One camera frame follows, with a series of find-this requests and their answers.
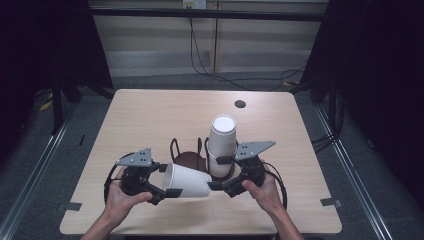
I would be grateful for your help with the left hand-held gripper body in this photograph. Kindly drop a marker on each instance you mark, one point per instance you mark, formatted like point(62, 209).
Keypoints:
point(136, 160)

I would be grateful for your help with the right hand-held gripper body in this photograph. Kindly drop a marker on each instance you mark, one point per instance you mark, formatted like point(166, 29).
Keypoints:
point(251, 166)

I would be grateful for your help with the single white paper cup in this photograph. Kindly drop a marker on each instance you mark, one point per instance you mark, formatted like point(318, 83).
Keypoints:
point(186, 181)

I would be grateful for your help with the stack of white paper cups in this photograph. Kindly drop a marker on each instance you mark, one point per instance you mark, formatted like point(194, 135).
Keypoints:
point(221, 140)

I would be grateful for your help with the dark brown cup holder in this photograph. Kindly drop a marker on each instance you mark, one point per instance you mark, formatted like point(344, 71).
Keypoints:
point(190, 158)

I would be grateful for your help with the person's right hand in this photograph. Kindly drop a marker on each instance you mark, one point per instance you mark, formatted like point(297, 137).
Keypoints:
point(263, 196)

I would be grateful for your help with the person's left hand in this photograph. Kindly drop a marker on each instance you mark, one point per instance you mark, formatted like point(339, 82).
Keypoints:
point(121, 201)

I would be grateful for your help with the black round table grommet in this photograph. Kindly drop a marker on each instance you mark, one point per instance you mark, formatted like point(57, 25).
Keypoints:
point(240, 103)

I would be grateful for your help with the grey tape strip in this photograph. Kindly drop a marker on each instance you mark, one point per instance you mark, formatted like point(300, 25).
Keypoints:
point(70, 206)
point(330, 202)

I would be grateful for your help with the black metal stand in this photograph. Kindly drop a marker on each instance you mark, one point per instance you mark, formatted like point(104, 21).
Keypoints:
point(57, 106)

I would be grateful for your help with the black curtain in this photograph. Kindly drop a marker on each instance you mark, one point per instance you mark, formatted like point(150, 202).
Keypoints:
point(383, 83)
point(43, 43)

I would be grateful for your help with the metal floor rail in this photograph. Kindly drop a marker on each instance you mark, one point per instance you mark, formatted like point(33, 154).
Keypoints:
point(30, 180)
point(356, 173)

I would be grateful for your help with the black horizontal frame bar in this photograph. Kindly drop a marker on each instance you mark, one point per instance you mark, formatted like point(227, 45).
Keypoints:
point(200, 14)

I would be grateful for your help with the white wall outlet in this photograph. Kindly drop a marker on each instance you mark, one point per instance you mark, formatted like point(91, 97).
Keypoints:
point(194, 4)

